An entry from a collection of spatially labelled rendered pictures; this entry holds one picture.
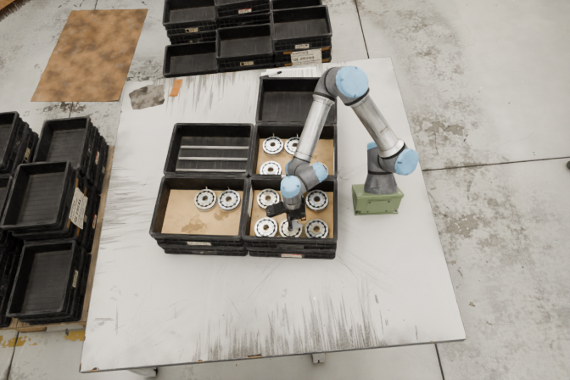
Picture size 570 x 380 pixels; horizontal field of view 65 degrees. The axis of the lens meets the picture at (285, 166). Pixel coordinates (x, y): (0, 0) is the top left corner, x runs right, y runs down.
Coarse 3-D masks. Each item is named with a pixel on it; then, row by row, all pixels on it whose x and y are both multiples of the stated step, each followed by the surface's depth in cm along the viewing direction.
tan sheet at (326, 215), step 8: (256, 192) 207; (280, 192) 206; (328, 192) 205; (256, 200) 205; (280, 200) 204; (328, 200) 203; (256, 208) 203; (328, 208) 201; (256, 216) 201; (264, 216) 200; (280, 216) 200; (312, 216) 199; (320, 216) 199; (328, 216) 198; (304, 224) 197; (328, 224) 196; (304, 232) 195; (328, 232) 194
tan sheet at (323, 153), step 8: (320, 144) 219; (328, 144) 219; (320, 152) 217; (328, 152) 216; (264, 160) 216; (272, 160) 216; (280, 160) 215; (288, 160) 215; (312, 160) 214; (320, 160) 214; (328, 160) 214; (328, 168) 211
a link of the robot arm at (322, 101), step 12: (324, 72) 178; (324, 96) 179; (336, 96) 181; (312, 108) 181; (324, 108) 180; (312, 120) 180; (324, 120) 182; (312, 132) 180; (300, 144) 181; (312, 144) 181; (300, 156) 181; (288, 168) 184
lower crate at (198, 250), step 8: (168, 248) 203; (176, 248) 199; (184, 248) 198; (192, 248) 198; (200, 248) 197; (208, 248) 196; (216, 248) 196; (224, 248) 195; (232, 248) 195; (240, 248) 194
